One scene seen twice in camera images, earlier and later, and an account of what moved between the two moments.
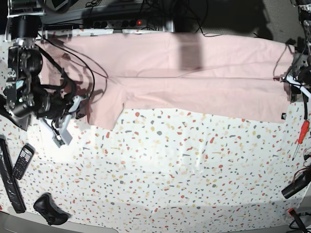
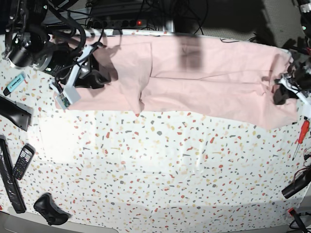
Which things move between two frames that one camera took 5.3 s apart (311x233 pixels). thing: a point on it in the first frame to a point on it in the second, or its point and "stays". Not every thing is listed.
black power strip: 115,24 stays
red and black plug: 292,212 stays
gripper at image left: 50,105 to 64,58
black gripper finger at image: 295,91 to 282,93
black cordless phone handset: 24,161 stays
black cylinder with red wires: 301,178 stays
